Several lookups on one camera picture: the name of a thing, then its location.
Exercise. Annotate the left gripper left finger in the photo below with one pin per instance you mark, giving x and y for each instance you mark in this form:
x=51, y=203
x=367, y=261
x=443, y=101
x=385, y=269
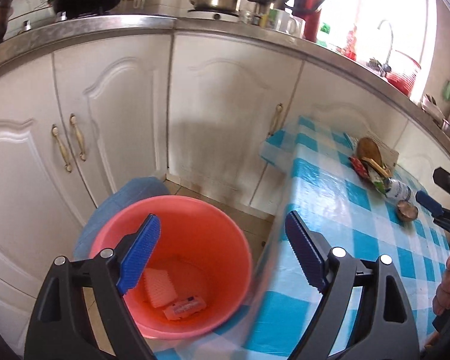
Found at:
x=139, y=250

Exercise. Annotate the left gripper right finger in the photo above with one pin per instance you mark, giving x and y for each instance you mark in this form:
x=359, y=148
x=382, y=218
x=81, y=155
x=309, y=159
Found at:
x=310, y=255

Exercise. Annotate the white foam fruit net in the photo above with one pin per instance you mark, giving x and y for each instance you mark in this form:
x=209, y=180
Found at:
x=159, y=287

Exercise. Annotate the green pea cookie packet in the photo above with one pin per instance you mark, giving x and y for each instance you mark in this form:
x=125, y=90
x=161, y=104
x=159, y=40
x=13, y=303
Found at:
x=377, y=180

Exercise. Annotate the white paper bag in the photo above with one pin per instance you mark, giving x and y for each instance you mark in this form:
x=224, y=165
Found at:
x=389, y=156

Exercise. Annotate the red snack packet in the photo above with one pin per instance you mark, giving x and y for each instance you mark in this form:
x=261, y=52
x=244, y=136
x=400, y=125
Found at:
x=358, y=167

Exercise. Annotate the kitchen faucet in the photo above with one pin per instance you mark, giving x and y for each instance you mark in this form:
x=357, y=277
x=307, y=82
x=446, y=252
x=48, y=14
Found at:
x=386, y=35

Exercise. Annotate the person's right hand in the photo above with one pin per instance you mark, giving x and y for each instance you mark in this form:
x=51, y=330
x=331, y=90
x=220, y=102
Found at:
x=441, y=300

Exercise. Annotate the pink plastic bucket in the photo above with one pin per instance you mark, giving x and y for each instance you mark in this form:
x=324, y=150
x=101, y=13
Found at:
x=201, y=248

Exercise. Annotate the blue denim stool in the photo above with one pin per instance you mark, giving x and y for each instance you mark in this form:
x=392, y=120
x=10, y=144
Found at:
x=132, y=192

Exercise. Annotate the red plastic basket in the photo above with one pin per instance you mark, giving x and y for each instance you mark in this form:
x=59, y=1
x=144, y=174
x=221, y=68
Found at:
x=404, y=70

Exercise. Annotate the white mug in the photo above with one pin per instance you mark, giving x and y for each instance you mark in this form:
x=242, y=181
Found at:
x=283, y=22

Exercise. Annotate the red thermos flask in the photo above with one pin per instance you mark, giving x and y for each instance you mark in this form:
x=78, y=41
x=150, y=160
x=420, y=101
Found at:
x=309, y=11

